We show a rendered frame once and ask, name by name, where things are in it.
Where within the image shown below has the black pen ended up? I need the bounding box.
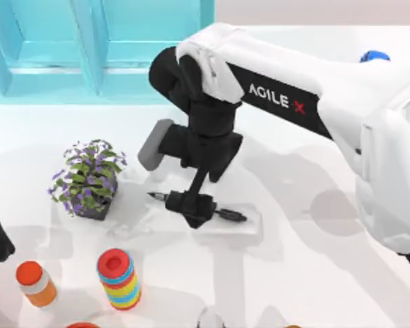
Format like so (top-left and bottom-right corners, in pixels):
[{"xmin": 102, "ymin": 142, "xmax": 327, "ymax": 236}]
[{"xmin": 146, "ymin": 191, "xmax": 249, "ymax": 224}]

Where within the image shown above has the clear flat tray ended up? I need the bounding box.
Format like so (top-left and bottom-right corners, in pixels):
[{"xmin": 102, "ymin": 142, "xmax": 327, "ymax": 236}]
[{"xmin": 189, "ymin": 202, "xmax": 264, "ymax": 237}]

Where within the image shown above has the pale grey rounded box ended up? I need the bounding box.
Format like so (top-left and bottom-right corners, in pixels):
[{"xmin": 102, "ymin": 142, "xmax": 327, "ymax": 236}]
[{"xmin": 137, "ymin": 118, "xmax": 174, "ymax": 172}]

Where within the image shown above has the purple flower plant pot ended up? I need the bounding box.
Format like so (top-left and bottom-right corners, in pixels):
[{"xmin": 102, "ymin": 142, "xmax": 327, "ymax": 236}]
[{"xmin": 46, "ymin": 138, "xmax": 128, "ymax": 221}]

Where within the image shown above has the stack of coloured rings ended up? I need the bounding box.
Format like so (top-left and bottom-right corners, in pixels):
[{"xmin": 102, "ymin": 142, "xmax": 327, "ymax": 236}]
[{"xmin": 96, "ymin": 248, "xmax": 142, "ymax": 311}]

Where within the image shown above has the orange bottle with red cap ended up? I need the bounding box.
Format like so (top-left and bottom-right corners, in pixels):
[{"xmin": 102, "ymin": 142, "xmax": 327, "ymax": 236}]
[{"xmin": 15, "ymin": 260, "xmax": 58, "ymax": 308}]

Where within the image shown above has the light blue rack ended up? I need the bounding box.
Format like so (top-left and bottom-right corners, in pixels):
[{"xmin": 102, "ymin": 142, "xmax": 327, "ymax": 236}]
[{"xmin": 0, "ymin": 0, "xmax": 217, "ymax": 103}]

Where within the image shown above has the blue round object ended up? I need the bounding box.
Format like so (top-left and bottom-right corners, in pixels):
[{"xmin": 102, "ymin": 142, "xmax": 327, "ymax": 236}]
[{"xmin": 359, "ymin": 50, "xmax": 391, "ymax": 64}]

